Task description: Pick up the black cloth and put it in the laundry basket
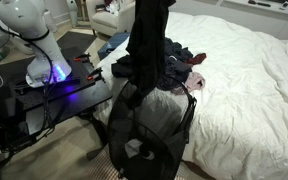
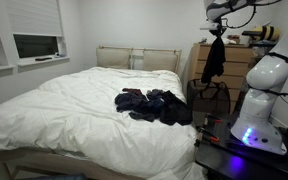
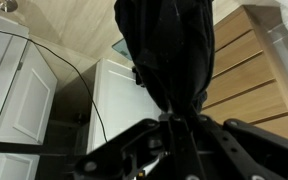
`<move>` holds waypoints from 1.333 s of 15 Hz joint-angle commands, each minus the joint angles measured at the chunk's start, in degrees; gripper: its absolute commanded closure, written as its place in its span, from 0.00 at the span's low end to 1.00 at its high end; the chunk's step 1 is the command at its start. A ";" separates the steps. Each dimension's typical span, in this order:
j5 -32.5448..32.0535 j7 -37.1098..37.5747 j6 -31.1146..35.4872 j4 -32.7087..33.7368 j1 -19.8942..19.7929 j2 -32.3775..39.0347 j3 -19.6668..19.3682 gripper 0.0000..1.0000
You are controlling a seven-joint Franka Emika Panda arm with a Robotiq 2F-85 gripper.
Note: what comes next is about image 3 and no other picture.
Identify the wooden drawer dresser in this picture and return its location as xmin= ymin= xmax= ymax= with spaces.
xmin=200 ymin=4 xmax=288 ymax=145

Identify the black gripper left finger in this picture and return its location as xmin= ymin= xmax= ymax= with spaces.
xmin=73 ymin=114 xmax=202 ymax=180

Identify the black cloth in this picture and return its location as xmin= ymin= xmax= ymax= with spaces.
xmin=113 ymin=0 xmax=216 ymax=118

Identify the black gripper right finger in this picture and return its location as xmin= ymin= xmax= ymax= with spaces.
xmin=192 ymin=114 xmax=288 ymax=180

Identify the white panel cabinet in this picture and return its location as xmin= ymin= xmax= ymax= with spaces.
xmin=85 ymin=57 xmax=166 ymax=155

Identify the white cabinet with doors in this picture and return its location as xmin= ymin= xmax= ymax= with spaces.
xmin=0 ymin=9 xmax=59 ymax=180

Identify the thin black cable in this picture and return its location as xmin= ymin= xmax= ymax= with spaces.
xmin=0 ymin=23 xmax=109 ymax=144

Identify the glass bathroom scale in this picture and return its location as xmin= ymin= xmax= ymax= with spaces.
xmin=111 ymin=37 xmax=135 ymax=62

